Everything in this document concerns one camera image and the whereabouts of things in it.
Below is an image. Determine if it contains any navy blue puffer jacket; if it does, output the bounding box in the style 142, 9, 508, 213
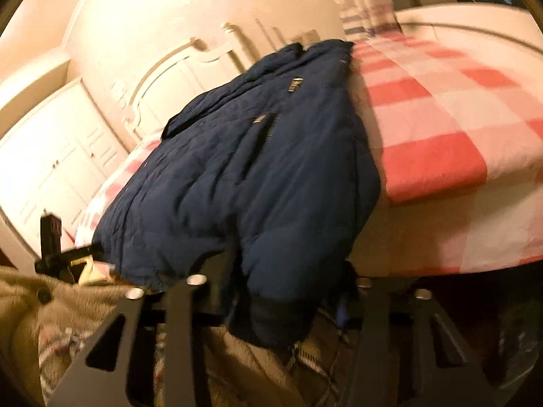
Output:
93, 40, 381, 347

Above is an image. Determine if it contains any beige plaid clothing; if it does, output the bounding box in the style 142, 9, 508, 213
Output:
0, 264, 354, 407

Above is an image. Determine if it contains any white wardrobe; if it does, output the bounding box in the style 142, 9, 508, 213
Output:
1, 79, 128, 254

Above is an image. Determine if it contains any white wooden headboard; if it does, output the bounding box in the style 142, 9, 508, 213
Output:
119, 22, 260, 142

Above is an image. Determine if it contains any red white checkered blanket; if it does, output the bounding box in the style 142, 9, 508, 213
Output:
75, 33, 542, 276

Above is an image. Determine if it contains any boat print curtain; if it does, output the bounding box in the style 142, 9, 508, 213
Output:
334, 0, 399, 41

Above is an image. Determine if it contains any white window bench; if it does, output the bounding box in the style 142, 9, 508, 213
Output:
395, 3, 542, 50

